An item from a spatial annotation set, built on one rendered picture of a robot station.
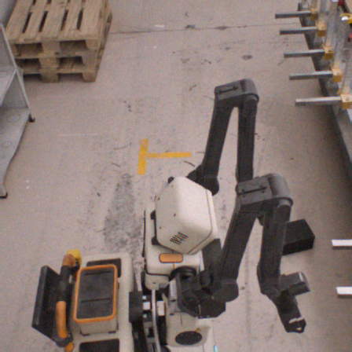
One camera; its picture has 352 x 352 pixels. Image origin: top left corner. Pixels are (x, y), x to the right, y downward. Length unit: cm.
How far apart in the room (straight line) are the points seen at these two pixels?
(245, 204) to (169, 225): 37
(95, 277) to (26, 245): 146
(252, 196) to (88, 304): 91
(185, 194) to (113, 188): 206
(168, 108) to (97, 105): 62
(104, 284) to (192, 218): 59
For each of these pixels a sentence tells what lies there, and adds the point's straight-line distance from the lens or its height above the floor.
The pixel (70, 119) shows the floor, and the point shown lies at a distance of 430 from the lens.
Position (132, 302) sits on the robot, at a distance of 204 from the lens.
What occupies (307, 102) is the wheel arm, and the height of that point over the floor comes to 81.
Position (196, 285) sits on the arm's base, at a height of 124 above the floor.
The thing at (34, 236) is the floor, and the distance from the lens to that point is 345.
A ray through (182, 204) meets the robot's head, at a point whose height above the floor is 139.
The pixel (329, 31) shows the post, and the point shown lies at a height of 93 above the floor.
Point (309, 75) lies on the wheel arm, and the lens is 313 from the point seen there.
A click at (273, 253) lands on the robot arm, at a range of 143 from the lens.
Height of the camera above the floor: 251
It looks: 44 degrees down
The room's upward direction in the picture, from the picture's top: 5 degrees counter-clockwise
